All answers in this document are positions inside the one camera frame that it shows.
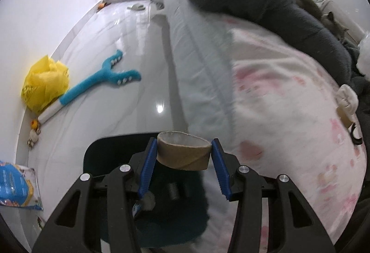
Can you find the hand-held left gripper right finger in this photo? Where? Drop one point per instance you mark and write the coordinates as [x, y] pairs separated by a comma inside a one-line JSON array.
[[221, 169]]

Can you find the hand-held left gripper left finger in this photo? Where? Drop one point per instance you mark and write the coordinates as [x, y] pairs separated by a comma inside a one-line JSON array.
[[147, 169]]

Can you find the brown cardboard tape core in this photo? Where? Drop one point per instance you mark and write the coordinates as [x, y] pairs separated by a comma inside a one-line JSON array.
[[185, 159]]

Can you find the dark teal trash bin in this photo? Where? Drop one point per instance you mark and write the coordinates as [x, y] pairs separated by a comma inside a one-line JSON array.
[[109, 151]]

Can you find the pink printed bed sheet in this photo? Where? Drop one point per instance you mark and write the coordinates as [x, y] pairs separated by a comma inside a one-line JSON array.
[[289, 125]]

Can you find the blue plush dinosaur stick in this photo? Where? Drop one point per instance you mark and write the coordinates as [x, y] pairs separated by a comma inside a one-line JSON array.
[[86, 85]]

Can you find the small white toy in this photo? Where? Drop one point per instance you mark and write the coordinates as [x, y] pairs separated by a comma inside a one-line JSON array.
[[34, 135]]

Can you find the grey mattress cover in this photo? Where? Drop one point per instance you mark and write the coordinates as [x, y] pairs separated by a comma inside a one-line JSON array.
[[196, 53]]

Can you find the small yellow duck toy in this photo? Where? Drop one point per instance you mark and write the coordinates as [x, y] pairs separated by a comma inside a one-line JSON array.
[[34, 124]]

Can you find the blue printed bag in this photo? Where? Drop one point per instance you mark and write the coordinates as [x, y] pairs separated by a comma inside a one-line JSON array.
[[14, 186]]

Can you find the brown roll core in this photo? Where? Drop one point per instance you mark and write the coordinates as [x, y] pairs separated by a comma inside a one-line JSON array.
[[345, 117]]

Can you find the yellow plastic bag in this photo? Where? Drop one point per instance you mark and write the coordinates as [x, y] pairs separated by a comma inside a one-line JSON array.
[[43, 82]]

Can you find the black hair clip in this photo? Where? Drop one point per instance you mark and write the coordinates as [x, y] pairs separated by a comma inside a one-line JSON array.
[[358, 141]]

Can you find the grey slipper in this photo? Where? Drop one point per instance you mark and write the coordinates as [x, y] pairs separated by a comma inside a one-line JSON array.
[[141, 6], [132, 7]]

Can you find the small orange toy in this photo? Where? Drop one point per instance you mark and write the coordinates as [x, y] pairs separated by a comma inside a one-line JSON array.
[[101, 5]]

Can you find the dark grey fleece blanket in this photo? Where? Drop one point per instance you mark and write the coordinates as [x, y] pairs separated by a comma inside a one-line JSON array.
[[260, 1]]

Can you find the grey cat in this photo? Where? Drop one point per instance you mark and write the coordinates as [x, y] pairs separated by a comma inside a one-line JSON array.
[[332, 24]]

